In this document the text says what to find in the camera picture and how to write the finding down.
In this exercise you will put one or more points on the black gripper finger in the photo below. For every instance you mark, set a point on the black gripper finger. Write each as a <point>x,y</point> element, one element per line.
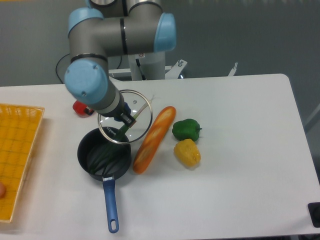
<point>127,119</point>

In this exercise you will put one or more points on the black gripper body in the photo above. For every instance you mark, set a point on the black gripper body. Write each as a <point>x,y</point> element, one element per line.
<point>115,110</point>

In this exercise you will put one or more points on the glass pot lid blue knob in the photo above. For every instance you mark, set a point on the glass pot lid blue knob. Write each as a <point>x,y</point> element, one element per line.
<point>138,106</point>

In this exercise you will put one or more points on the dark pot blue handle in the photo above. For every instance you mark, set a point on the dark pot blue handle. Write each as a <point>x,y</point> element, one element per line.
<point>87,149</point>

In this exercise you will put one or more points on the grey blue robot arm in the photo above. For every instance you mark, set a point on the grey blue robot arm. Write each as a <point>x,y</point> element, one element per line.
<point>110,28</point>

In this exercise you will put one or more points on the orange baguette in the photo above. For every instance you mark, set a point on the orange baguette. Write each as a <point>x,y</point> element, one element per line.
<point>153,139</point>

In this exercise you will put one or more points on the red bell pepper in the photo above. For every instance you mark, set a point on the red bell pepper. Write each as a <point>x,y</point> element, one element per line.
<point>82,109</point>

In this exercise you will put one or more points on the green spring onion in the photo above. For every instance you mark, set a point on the green spring onion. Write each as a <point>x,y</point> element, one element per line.
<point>107,155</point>

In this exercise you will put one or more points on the green bell pepper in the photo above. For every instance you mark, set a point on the green bell pepper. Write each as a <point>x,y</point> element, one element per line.
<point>186,129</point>

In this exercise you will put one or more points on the yellow bell pepper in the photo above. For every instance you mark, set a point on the yellow bell pepper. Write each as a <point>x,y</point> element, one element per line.
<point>187,152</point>

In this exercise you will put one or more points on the yellow woven basket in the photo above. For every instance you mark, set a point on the yellow woven basket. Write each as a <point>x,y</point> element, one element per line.
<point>19,126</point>

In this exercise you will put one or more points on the black device at table edge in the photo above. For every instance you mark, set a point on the black device at table edge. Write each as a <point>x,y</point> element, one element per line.
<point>314,211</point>

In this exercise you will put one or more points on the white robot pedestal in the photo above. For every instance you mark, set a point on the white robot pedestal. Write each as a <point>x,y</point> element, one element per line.
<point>147,66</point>

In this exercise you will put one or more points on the white base bracket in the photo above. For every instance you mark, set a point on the white base bracket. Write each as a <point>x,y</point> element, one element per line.
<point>172,70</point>

